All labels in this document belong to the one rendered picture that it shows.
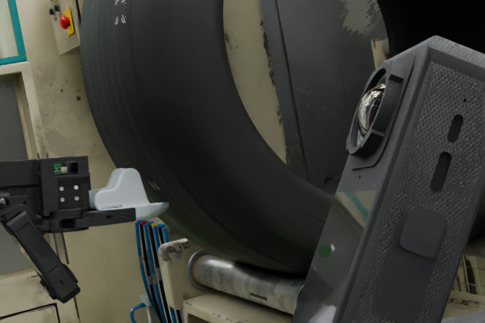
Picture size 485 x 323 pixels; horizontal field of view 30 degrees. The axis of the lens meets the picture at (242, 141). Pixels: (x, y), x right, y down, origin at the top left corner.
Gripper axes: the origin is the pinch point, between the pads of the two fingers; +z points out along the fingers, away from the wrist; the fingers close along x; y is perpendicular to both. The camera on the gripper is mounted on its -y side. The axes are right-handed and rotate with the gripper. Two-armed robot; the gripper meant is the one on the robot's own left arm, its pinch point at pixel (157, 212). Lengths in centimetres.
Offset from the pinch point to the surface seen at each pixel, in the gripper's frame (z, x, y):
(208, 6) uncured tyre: 2.9, -12.7, 21.9
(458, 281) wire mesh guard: 62, 28, -19
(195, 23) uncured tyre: 1.4, -12.5, 20.2
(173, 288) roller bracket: 9.6, 24.3, -13.0
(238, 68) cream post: 23.3, 26.8, 18.8
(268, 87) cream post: 28.3, 26.8, 15.6
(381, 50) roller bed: 57, 39, 22
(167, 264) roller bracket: 9.0, 24.4, -9.5
